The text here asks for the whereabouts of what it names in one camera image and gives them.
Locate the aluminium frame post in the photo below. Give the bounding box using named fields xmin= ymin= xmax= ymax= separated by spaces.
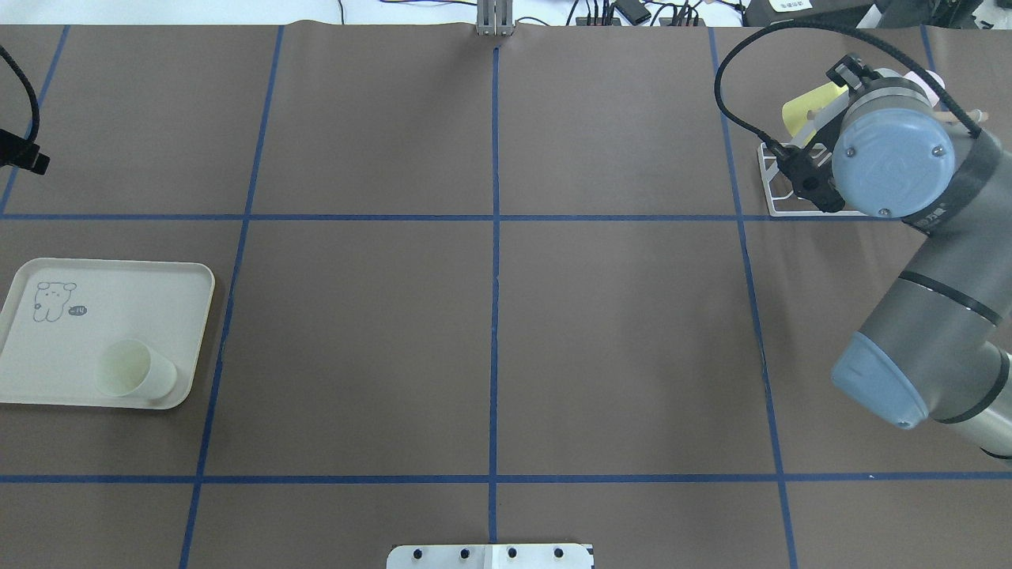
xmin=474 ymin=0 xmax=515 ymax=37

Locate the yellow cup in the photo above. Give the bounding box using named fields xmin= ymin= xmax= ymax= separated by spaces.
xmin=781 ymin=82 xmax=848 ymax=136

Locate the black braided cable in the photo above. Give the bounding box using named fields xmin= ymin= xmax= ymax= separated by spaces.
xmin=0 ymin=46 xmax=40 ymax=143
xmin=714 ymin=21 xmax=983 ymax=155

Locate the white wire cup rack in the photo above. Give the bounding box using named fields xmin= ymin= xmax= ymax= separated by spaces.
xmin=757 ymin=109 xmax=958 ymax=219

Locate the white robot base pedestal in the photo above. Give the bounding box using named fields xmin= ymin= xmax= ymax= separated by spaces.
xmin=386 ymin=543 xmax=596 ymax=568

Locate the black braided left cable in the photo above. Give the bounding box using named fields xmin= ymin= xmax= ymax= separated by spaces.
xmin=0 ymin=46 xmax=40 ymax=143

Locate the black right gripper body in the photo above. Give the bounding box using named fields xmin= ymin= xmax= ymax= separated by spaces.
xmin=806 ymin=54 xmax=882 ymax=151

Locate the black braided right cable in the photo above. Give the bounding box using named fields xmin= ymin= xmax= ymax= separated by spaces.
xmin=714 ymin=21 xmax=983 ymax=155

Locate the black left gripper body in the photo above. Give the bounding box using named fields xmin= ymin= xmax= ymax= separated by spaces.
xmin=1 ymin=129 xmax=51 ymax=175

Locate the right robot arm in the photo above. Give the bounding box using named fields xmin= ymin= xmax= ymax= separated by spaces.
xmin=767 ymin=54 xmax=1011 ymax=465

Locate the cream plastic tray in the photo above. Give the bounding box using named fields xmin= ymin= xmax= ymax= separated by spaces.
xmin=1 ymin=257 xmax=216 ymax=410

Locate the pale green cup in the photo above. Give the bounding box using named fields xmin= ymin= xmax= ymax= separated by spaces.
xmin=94 ymin=338 xmax=178 ymax=401

